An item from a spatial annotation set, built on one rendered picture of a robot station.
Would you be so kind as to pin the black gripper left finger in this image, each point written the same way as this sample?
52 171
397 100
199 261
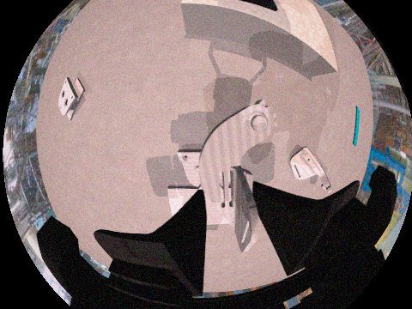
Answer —
178 245

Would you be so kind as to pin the teal rectangular block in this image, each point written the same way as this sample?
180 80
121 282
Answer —
356 126

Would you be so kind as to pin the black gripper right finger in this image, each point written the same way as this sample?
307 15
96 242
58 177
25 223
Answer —
295 223

